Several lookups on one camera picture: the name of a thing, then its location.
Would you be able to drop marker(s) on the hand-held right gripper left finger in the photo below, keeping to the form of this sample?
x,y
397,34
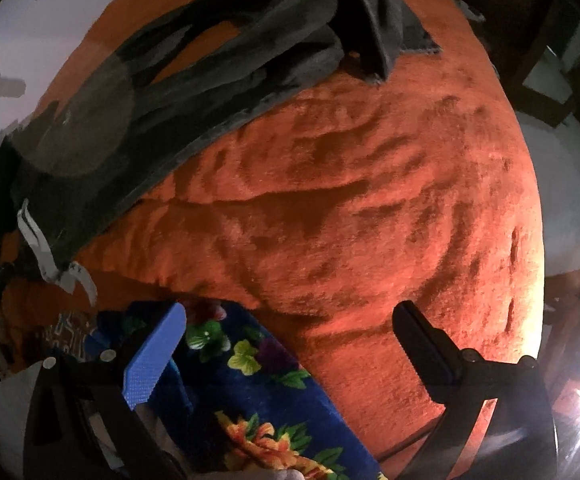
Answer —
x,y
152,360

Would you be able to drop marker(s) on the dark pants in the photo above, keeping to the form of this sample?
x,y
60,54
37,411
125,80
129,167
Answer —
x,y
119,125

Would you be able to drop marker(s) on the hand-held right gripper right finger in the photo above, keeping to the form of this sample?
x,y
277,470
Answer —
x,y
422,345

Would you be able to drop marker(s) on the blue floral blanket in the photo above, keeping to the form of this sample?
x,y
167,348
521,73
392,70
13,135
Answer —
x,y
240,385

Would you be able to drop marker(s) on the brown wooden door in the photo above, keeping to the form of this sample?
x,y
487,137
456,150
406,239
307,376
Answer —
x,y
510,20

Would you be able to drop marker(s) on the orange blanket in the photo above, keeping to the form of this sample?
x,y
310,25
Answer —
x,y
345,200

